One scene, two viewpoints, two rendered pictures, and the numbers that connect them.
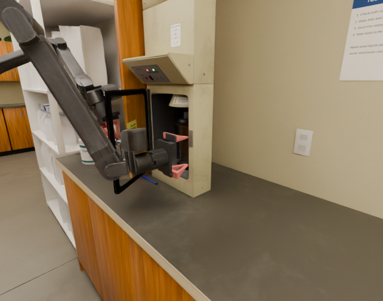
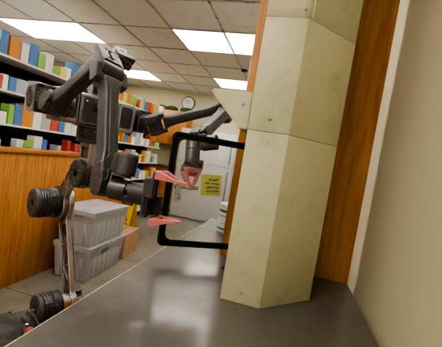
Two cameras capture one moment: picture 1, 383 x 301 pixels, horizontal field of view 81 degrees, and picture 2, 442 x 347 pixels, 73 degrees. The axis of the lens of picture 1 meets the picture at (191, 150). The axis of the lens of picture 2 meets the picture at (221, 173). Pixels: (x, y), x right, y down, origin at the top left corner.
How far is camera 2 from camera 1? 0.75 m
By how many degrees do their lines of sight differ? 57
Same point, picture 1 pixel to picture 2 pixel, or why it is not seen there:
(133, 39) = not seen: hidden behind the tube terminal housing
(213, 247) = (113, 330)
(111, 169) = (93, 182)
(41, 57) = (100, 89)
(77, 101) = (103, 122)
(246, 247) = not seen: outside the picture
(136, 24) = not seen: hidden behind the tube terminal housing
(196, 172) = (232, 260)
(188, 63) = (241, 102)
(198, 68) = (260, 110)
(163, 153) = (140, 187)
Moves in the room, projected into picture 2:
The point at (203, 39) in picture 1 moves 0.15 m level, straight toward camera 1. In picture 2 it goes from (274, 72) to (226, 54)
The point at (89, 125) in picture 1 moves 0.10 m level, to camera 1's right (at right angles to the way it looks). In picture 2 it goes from (101, 142) to (109, 144)
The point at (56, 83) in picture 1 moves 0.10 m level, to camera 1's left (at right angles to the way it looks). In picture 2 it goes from (100, 107) to (93, 109)
